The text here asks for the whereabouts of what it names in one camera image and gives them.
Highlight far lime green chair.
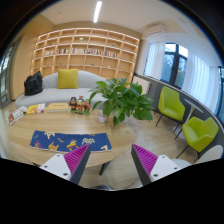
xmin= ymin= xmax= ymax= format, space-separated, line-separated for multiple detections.
xmin=158 ymin=86 xmax=185 ymax=121

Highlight colourful toy figurines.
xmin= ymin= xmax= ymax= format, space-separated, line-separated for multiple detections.
xmin=68 ymin=96 xmax=91 ymax=115

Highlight blue patterned towel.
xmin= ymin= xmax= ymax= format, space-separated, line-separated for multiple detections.
xmin=30 ymin=130 xmax=112 ymax=153

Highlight yellow and white booklet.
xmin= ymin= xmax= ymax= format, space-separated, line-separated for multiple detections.
xmin=27 ymin=103 xmax=45 ymax=114

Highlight ceiling strip light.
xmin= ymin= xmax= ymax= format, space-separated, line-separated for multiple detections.
xmin=93 ymin=1 xmax=102 ymax=23

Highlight black bag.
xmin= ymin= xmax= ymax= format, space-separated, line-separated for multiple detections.
xmin=24 ymin=71 xmax=43 ymax=96

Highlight yellow book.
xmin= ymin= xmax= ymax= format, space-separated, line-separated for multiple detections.
xmin=47 ymin=103 xmax=69 ymax=112

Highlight green leafy potted plant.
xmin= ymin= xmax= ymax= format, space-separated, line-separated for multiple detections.
xmin=89 ymin=78 xmax=153 ymax=126

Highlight black framed window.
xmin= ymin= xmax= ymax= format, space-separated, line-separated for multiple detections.
xmin=161 ymin=42 xmax=188 ymax=89

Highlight wooden wall bookshelf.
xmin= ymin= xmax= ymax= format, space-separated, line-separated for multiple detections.
xmin=31 ymin=28 xmax=140 ymax=82

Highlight near lime green chair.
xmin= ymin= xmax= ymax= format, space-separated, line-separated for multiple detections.
xmin=178 ymin=117 xmax=219 ymax=158

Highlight white sheer curtain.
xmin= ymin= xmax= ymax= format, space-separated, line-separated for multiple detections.
xmin=182 ymin=52 xmax=210 ymax=106

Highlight yellow cushion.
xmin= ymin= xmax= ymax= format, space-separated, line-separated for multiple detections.
xmin=57 ymin=69 xmax=78 ymax=89

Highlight small round side table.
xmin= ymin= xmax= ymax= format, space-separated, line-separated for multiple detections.
xmin=173 ymin=99 xmax=202 ymax=139

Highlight red and white magazine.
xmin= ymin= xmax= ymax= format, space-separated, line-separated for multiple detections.
xmin=8 ymin=106 xmax=28 ymax=125

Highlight white air conditioner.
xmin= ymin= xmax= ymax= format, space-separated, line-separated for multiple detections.
xmin=144 ymin=24 xmax=166 ymax=37

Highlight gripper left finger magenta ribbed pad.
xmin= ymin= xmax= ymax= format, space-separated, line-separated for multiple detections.
xmin=41 ymin=144 xmax=91 ymax=184

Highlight white plant pot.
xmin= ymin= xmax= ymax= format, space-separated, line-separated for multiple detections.
xmin=98 ymin=110 xmax=107 ymax=123

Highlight grey curved sofa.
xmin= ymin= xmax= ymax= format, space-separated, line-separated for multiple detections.
xmin=15 ymin=70 xmax=104 ymax=108

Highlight lime green chair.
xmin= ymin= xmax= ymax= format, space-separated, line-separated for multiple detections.
xmin=178 ymin=117 xmax=219 ymax=158
xmin=158 ymin=86 xmax=185 ymax=121

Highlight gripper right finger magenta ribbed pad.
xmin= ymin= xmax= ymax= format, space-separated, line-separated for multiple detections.
xmin=131 ymin=144 xmax=180 ymax=186

